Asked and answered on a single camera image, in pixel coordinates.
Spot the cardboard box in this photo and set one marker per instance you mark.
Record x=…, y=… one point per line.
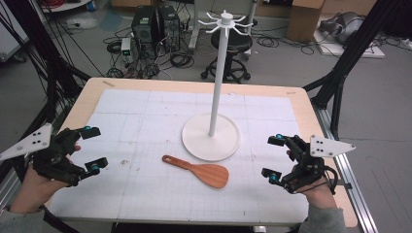
x=304, y=21

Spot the black round stool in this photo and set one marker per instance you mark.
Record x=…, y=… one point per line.
x=231, y=48

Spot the aluminium rail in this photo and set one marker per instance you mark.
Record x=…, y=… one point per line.
x=348, y=171

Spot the white floor board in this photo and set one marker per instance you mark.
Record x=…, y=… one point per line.
x=353, y=50

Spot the black computer tower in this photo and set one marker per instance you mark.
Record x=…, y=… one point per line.
x=144, y=27
x=170, y=27

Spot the person's left hand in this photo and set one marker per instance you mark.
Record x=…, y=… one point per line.
x=34, y=192

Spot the person's right hand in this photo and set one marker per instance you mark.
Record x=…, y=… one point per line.
x=320, y=195

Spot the grey bag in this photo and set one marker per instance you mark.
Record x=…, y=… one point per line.
x=345, y=27

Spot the wooden rice spatula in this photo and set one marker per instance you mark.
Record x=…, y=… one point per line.
x=207, y=174

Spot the black metal frame stand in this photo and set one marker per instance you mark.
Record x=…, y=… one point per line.
x=48, y=74
x=353, y=48

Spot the brown tape strip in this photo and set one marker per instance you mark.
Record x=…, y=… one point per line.
x=291, y=93
x=109, y=83

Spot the small bench power supply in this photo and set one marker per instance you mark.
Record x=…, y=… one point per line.
x=126, y=48

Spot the white hook stand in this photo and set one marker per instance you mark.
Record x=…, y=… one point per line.
x=212, y=139

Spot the white gridded mat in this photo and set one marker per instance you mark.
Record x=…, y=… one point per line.
x=145, y=129

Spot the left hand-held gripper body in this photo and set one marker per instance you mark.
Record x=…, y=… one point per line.
x=55, y=158

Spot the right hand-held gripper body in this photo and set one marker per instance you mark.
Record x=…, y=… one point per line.
x=307, y=168

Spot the white metal post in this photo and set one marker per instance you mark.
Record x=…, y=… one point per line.
x=194, y=26

